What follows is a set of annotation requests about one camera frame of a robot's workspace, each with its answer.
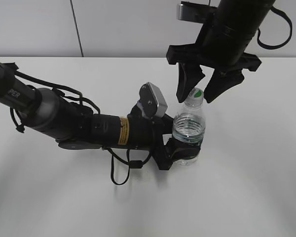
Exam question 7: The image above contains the white green bottle cap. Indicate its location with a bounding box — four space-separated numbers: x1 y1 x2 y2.
184 87 204 108

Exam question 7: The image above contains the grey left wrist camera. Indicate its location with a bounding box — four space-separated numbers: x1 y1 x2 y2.
138 82 168 119

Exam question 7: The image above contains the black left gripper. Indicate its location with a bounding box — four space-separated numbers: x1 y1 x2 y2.
127 105 201 170

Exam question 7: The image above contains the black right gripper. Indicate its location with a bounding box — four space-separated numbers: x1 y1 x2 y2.
166 14 261 103

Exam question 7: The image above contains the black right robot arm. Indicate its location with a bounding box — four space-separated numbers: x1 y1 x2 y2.
166 0 274 103

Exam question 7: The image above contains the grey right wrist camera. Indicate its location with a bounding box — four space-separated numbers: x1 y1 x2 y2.
177 1 212 24

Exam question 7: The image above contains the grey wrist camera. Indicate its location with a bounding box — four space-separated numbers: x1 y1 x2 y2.
177 1 212 24
138 82 168 119

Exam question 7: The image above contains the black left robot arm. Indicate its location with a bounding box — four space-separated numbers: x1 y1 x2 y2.
0 62 200 170

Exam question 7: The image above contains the clear Cestbon water bottle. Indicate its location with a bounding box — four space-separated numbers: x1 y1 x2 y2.
172 98 206 167

